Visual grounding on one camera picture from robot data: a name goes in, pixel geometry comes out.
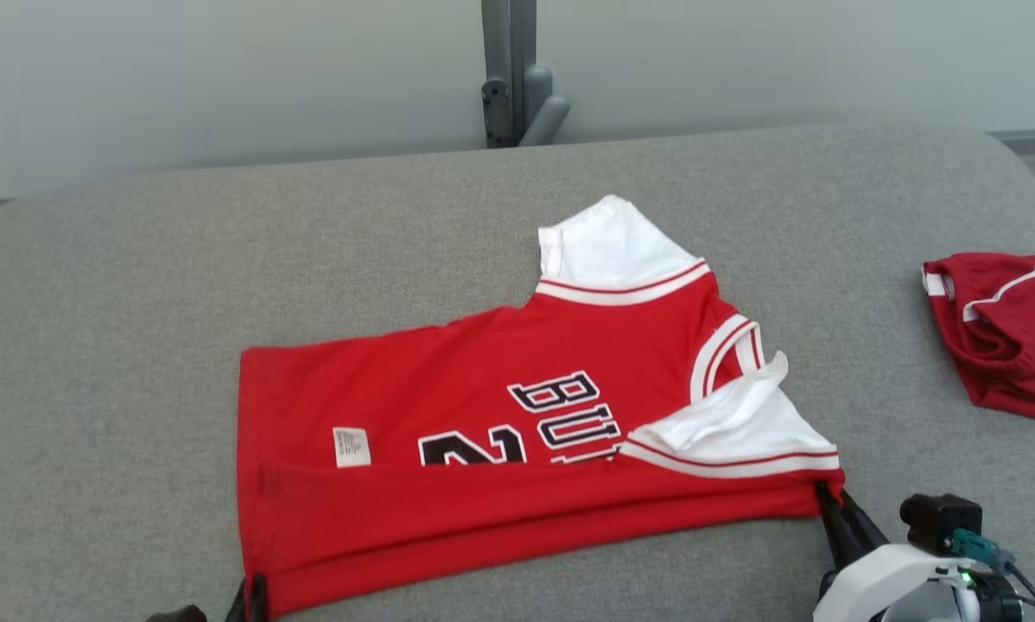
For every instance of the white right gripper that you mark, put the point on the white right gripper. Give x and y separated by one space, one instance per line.
889 579

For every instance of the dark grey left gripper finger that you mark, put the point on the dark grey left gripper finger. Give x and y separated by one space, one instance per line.
236 605
257 600

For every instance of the red white basketball jersey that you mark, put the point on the red white basketball jersey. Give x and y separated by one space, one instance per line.
483 380

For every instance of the dark red white-striped shorts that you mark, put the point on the dark red white-striped shorts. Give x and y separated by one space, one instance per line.
1019 345

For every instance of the grey fabric sofa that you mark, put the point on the grey fabric sofa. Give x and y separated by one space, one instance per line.
137 302

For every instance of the grey slanted rounded tube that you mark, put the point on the grey slanted rounded tube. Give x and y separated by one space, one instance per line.
550 121

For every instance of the grey upright rounded tube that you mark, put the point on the grey upright rounded tube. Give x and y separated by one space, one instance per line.
538 82

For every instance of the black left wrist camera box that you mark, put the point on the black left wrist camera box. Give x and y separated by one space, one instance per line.
176 615

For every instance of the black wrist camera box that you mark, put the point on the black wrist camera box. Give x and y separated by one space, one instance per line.
176 615
936 518

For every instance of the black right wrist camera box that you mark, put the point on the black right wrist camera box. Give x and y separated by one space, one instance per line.
936 518

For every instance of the dark grey post bracket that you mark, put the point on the dark grey post bracket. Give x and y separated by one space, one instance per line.
495 112

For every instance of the grey metal partition post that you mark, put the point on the grey metal partition post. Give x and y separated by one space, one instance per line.
509 34

